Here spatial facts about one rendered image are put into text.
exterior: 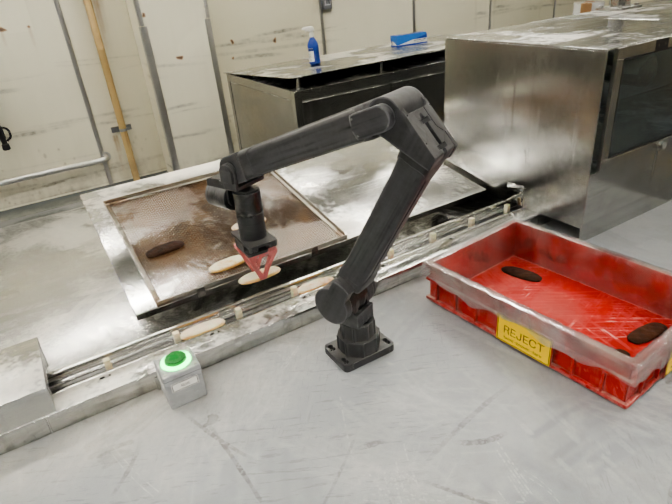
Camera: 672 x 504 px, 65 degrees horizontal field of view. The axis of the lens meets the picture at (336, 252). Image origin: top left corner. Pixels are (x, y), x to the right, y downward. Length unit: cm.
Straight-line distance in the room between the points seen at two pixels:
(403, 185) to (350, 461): 44
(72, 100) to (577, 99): 396
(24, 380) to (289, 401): 47
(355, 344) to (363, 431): 18
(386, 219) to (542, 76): 75
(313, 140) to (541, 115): 77
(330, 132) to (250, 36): 423
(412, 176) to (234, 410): 53
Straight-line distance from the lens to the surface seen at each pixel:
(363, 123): 79
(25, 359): 115
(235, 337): 112
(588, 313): 124
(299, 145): 92
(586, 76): 142
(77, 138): 479
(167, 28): 453
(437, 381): 103
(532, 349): 108
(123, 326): 133
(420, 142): 77
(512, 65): 155
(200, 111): 465
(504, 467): 91
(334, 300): 98
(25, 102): 471
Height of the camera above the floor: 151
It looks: 28 degrees down
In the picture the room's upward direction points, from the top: 5 degrees counter-clockwise
